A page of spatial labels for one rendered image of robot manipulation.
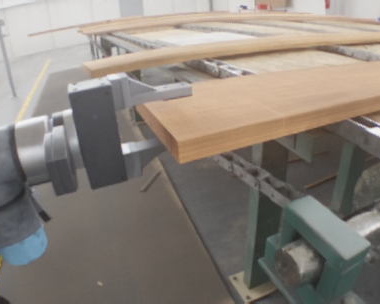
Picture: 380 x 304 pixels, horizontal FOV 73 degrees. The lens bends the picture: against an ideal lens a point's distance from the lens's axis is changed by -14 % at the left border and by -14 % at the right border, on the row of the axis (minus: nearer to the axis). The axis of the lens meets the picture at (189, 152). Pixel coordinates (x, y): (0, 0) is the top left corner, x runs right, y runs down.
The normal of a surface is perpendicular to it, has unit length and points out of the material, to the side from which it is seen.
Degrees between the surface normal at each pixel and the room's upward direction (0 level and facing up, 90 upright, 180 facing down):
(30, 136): 44
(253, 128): 90
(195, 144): 90
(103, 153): 90
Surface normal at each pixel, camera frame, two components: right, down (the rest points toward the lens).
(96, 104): 0.38, 0.41
